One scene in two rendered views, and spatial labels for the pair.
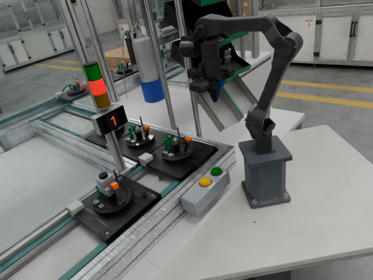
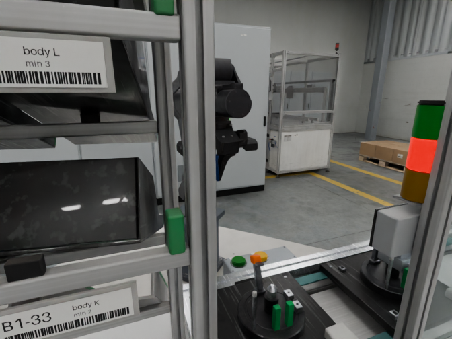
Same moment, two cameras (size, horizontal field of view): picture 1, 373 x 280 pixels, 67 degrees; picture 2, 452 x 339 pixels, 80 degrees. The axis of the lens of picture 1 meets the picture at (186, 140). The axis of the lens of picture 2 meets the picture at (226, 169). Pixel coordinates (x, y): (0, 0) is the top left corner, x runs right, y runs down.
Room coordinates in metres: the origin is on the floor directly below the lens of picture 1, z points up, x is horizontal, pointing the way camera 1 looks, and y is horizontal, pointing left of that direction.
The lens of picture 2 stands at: (1.47, 0.15, 1.43)
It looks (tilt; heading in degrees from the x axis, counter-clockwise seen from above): 16 degrees down; 204
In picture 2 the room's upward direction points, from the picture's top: straight up
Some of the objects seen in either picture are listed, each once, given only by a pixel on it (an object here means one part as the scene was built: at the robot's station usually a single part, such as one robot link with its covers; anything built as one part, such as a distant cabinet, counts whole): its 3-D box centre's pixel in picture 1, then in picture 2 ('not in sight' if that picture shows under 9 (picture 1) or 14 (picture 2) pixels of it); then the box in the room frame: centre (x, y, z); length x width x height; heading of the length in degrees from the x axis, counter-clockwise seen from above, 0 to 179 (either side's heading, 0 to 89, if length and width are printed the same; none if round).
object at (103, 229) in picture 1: (114, 204); (389, 284); (0.78, 0.29, 0.96); 0.24 x 0.24 x 0.02; 44
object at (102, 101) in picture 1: (102, 99); (420, 183); (0.97, 0.27, 1.28); 0.05 x 0.05 x 0.05
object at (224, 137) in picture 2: (198, 70); (228, 138); (0.93, -0.09, 1.33); 0.07 x 0.07 x 0.06; 45
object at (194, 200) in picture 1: (206, 189); (259, 266); (0.80, -0.04, 0.93); 0.21 x 0.07 x 0.06; 134
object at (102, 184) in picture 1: (104, 181); (401, 252); (0.79, 0.30, 1.06); 0.08 x 0.04 x 0.07; 44
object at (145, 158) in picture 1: (176, 145); (271, 300); (1.01, 0.05, 1.01); 0.24 x 0.24 x 0.13; 44
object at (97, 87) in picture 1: (97, 86); (427, 153); (0.97, 0.27, 1.33); 0.05 x 0.05 x 0.05
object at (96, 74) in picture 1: (92, 71); (434, 121); (0.97, 0.27, 1.38); 0.05 x 0.05 x 0.05
